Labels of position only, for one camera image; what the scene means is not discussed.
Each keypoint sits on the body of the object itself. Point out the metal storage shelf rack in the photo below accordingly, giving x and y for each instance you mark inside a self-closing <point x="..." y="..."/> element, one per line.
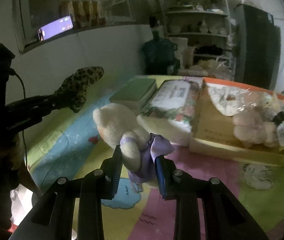
<point x="205" y="24"/>

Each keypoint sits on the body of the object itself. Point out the white patterned cloth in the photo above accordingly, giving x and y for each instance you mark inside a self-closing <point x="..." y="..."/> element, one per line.
<point x="229" y="100"/>

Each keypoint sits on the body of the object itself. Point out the pink plush toy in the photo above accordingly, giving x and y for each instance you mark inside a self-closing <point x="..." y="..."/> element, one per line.
<point x="251" y="129"/>

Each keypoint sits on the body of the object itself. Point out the green white carton box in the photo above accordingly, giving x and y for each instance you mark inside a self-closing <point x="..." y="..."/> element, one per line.
<point x="135" y="94"/>

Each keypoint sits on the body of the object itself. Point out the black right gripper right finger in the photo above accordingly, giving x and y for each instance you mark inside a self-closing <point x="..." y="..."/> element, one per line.
<point x="168" y="177"/>

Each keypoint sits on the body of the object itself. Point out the dark refrigerator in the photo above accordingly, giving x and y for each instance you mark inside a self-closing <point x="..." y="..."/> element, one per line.
<point x="258" y="47"/>

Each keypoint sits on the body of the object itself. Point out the leopard print cloth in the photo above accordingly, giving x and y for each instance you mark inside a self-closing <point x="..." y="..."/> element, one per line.
<point x="72" y="93"/>

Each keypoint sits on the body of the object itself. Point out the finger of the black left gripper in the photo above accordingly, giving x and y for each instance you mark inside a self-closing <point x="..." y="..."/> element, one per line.
<point x="28" y="112"/>

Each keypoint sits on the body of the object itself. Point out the glowing screen on ledge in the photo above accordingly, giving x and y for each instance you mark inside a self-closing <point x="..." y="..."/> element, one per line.
<point x="55" y="28"/>

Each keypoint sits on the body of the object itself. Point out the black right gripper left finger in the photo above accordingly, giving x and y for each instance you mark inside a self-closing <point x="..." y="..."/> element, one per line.
<point x="111" y="174"/>

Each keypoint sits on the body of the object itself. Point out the colourful cartoon play mat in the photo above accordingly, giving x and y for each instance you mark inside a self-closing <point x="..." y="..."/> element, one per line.
<point x="227" y="180"/>

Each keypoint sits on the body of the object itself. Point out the beige plush bear purple dress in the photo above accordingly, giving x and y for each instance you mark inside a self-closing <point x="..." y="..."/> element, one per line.
<point x="118" y="126"/>

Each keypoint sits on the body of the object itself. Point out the orange rimmed cardboard box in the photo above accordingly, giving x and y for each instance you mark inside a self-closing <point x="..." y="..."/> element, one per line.
<point x="212" y="132"/>

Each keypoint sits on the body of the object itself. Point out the jars on window ledge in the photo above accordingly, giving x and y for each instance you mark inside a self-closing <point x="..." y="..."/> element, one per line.
<point x="83" y="13"/>

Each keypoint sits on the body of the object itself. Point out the dark green water jug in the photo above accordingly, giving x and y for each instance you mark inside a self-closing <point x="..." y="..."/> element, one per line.
<point x="159" y="53"/>

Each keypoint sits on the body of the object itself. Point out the plastic bag of produce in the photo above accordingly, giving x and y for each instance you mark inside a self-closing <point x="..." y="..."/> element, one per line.
<point x="211" y="68"/>

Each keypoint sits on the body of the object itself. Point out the floral tissue pack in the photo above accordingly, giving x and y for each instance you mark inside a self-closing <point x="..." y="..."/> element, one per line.
<point x="171" y="110"/>

